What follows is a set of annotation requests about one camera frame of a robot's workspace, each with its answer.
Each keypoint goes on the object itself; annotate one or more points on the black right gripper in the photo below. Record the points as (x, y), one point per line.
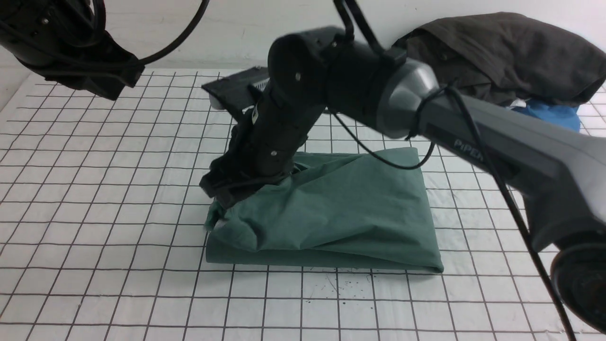
(261, 151)

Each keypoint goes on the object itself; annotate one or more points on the green long sleeve shirt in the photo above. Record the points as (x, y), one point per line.
(335, 211)

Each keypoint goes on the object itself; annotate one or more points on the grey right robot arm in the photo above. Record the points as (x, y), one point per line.
(552, 179)

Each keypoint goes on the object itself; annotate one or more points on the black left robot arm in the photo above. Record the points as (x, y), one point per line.
(66, 41)

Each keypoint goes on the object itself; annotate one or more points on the dark brown crumpled garment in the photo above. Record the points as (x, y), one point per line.
(501, 57)

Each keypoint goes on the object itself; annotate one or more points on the blue garment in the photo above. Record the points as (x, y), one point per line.
(564, 116)

